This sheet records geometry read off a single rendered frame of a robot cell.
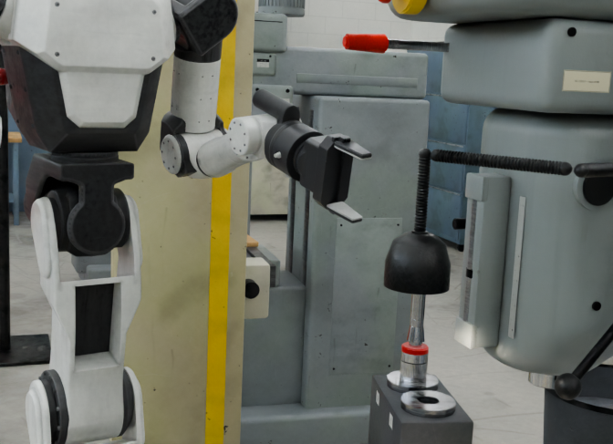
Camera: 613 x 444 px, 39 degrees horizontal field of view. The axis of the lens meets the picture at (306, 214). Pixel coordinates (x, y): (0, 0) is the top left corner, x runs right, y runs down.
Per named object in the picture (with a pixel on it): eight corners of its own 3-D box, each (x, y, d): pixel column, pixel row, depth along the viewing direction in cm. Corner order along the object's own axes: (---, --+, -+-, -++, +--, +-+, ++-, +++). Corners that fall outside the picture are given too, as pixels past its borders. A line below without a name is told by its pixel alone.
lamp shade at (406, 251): (370, 285, 95) (374, 230, 94) (404, 275, 101) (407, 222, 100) (429, 298, 91) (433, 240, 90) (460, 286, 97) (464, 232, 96)
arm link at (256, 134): (261, 178, 144) (225, 154, 152) (313, 169, 150) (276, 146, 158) (267, 113, 139) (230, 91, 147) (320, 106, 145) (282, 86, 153)
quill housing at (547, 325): (535, 395, 99) (561, 113, 94) (448, 340, 118) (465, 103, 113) (670, 382, 106) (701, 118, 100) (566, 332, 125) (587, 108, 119)
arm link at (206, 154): (218, 170, 157) (172, 191, 172) (265, 161, 162) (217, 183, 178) (204, 113, 157) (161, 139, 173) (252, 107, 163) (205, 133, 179)
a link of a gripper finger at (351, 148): (358, 160, 130) (333, 146, 135) (374, 158, 132) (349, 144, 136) (359, 150, 129) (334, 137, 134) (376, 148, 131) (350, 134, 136)
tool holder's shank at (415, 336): (427, 345, 153) (431, 283, 151) (420, 349, 150) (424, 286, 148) (410, 341, 154) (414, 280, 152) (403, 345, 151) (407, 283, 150)
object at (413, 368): (430, 377, 154) (431, 349, 153) (420, 385, 150) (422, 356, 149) (405, 372, 156) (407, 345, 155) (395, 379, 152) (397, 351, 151)
